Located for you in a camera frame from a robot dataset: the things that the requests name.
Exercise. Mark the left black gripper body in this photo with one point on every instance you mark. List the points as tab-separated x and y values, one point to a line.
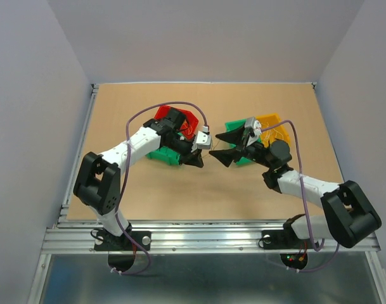
184	147

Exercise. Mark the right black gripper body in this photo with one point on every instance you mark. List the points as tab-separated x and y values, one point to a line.
255	152

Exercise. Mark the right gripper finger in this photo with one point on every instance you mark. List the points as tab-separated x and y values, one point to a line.
235	137
226	156

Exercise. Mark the green plastic bin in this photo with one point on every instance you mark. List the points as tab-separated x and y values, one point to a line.
232	125
166	155

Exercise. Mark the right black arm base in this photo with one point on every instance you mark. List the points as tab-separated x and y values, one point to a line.
283	239

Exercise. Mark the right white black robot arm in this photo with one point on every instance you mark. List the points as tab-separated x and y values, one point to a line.
348	216

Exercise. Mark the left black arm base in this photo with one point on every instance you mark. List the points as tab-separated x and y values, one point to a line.
104	241

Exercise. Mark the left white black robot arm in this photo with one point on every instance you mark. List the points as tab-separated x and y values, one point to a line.
98	181

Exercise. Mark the red plastic bin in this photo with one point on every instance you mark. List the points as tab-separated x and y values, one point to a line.
189	125

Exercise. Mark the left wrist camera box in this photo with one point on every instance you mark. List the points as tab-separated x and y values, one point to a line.
203	140

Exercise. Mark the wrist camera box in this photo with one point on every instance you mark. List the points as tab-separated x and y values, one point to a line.
203	140
253	126

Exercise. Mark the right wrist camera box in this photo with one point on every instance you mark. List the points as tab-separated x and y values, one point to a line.
253	126

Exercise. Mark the aluminium frame rail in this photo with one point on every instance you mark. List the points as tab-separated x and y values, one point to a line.
201	261

